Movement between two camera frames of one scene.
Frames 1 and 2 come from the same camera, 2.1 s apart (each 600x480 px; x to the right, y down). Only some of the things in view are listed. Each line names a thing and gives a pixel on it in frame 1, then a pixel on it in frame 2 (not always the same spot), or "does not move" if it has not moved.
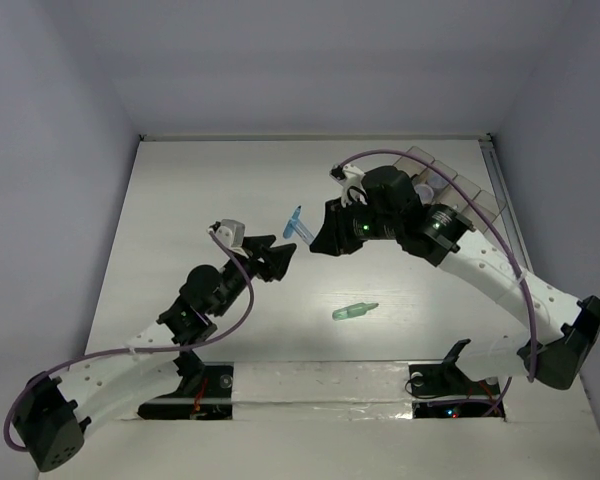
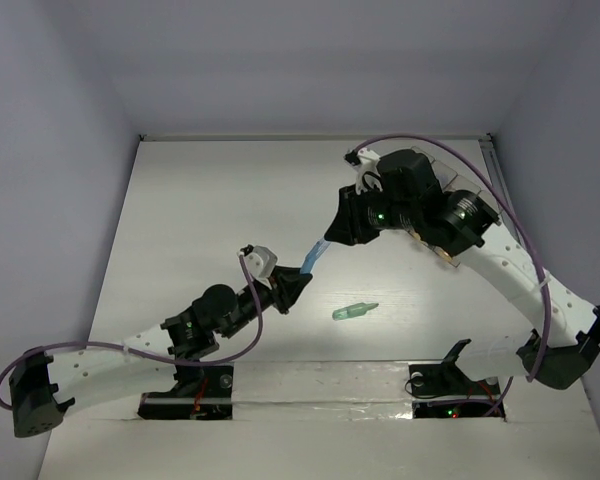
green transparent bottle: [352, 310] does not move
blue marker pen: [299, 227] → [313, 255]
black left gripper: [274, 257] → [285, 286]
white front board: [352, 420] does not move
